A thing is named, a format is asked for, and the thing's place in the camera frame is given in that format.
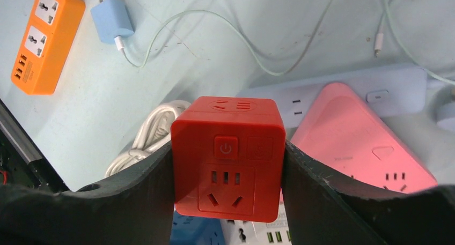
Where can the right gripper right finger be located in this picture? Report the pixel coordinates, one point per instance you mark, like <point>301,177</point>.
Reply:
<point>324,206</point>

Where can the light blue table mat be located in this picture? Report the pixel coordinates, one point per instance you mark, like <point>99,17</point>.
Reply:
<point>181,49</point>

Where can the white power strip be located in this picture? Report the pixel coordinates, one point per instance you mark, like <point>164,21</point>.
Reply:
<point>247,232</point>

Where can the small light blue charger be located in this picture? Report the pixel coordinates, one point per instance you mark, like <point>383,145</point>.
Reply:
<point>112,22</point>

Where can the orange power strip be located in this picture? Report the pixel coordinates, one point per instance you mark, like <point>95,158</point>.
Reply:
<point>46,44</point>

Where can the light blue power strip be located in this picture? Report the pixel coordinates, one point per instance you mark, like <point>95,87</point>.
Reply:
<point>390,90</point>

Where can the dark blue cube socket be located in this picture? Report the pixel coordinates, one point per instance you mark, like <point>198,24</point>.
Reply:
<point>195,230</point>

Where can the red cube socket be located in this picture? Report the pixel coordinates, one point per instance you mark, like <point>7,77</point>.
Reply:
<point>228,158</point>

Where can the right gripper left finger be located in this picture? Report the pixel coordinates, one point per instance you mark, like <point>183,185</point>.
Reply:
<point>133,206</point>

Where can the pink triangular power strip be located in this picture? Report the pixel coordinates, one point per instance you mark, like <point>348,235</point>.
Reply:
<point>342,132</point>

